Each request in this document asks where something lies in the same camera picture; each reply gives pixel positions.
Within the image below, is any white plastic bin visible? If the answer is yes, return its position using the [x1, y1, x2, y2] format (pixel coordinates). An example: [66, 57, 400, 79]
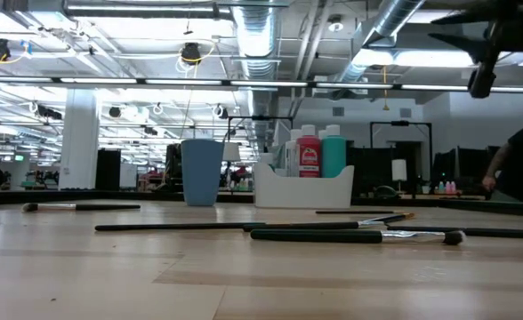
[253, 161, 356, 211]

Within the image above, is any white building column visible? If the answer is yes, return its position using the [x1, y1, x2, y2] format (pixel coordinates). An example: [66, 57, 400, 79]
[58, 87, 101, 191]

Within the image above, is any large teal paint bottle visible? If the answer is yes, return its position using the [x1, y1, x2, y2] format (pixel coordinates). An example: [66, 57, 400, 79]
[320, 124, 348, 180]

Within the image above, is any linear ceiling light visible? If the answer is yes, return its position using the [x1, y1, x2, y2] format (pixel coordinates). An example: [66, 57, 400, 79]
[0, 75, 523, 93]

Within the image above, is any blue plastic cup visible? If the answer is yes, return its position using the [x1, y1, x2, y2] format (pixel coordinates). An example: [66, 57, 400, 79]
[180, 138, 225, 208]

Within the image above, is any fluffy black brush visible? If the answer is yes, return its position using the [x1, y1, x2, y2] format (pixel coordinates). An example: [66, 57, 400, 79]
[20, 202, 142, 213]

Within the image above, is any large white paint bottle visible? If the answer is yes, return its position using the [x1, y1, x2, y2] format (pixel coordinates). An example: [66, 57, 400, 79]
[285, 128, 302, 179]

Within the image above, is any black background rig frame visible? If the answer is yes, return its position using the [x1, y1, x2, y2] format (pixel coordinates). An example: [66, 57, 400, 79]
[369, 119, 434, 196]

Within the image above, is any white sign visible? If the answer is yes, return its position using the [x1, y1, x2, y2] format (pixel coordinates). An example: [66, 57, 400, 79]
[390, 158, 408, 182]
[221, 141, 242, 163]

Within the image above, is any black cabinet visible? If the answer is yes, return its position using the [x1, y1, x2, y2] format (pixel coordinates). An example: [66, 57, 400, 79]
[95, 148, 123, 191]

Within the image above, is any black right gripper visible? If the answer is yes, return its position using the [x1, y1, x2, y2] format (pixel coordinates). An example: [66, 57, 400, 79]
[428, 0, 523, 99]

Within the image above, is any thin black brush silver ferrule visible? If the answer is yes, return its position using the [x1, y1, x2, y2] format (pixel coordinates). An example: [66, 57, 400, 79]
[384, 225, 523, 240]

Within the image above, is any silver ventilation duct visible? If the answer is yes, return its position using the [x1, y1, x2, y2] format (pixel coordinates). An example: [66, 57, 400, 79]
[229, 0, 283, 148]
[334, 0, 427, 84]

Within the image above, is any large red paint bottle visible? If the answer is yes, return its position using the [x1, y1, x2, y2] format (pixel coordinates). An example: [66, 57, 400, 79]
[296, 124, 322, 179]

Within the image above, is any gold ferrule paint brush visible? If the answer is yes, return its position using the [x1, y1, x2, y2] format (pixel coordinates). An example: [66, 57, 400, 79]
[315, 209, 416, 220]

